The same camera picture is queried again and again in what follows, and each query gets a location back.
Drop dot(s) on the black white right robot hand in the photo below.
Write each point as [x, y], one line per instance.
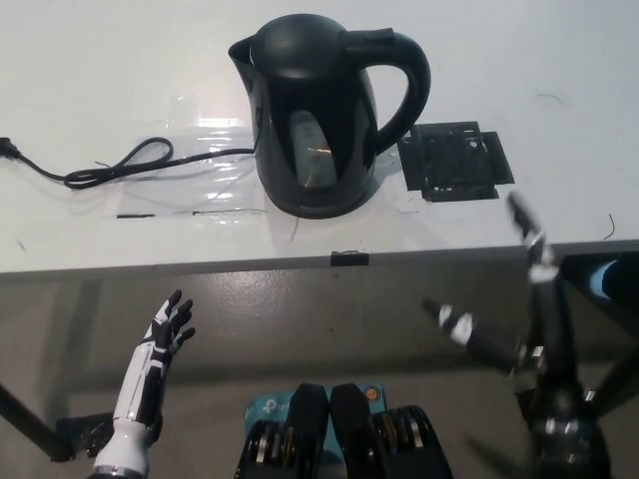
[551, 339]

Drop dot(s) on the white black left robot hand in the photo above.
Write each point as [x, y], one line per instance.
[150, 359]

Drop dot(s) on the black electric kettle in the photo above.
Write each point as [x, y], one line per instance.
[319, 80]

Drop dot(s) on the black round kettle base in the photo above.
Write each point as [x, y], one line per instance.
[319, 212]

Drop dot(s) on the blue round object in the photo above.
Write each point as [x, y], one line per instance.
[606, 279]

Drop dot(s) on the teal router box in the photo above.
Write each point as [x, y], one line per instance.
[267, 406]

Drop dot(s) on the black metal table leg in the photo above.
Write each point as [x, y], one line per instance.
[25, 419]

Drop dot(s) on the clear plastic film sheet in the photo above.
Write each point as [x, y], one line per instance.
[209, 189]

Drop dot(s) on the black tape square marker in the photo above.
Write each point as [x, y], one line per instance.
[449, 164]

